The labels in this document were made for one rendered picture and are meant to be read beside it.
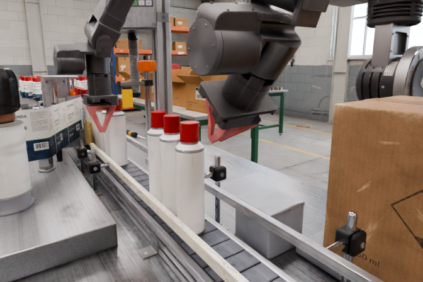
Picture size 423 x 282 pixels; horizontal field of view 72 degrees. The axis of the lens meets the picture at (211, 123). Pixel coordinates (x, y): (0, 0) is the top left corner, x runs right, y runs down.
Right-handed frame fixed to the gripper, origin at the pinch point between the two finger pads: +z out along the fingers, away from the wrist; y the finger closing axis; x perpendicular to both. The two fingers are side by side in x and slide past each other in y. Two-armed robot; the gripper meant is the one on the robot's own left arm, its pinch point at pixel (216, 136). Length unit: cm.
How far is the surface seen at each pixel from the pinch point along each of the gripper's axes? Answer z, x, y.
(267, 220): 2.0, 14.4, -2.0
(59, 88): 53, -66, 11
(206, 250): 8.5, 13.8, 5.5
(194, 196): 10.8, 4.4, 2.3
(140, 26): 15, -52, -8
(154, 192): 24.5, -4.1, 3.1
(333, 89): 250, -215, -532
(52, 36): 458, -655, -77
